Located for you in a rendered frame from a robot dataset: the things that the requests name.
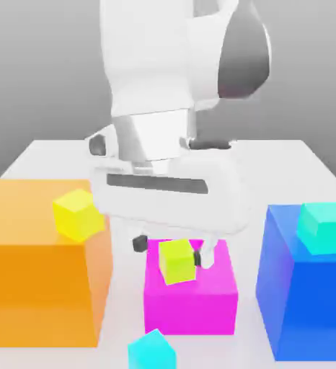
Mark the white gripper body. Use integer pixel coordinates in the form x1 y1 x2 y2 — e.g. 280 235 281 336
91 148 252 236

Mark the small lime cube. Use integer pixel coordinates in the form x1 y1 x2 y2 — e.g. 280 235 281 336
158 238 198 286

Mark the small yellow cube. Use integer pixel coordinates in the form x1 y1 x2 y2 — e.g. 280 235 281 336
52 188 106 244

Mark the small cyan cube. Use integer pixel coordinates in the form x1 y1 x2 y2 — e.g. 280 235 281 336
127 328 178 369

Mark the small teal cube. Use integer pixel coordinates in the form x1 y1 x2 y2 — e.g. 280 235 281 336
296 201 336 257

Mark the large magenta box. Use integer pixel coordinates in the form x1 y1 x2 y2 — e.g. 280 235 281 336
143 238 240 337

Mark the large orange box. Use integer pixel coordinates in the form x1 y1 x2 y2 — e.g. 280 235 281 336
0 178 115 349

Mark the large blue box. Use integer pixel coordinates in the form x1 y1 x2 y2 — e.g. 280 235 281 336
255 203 336 363

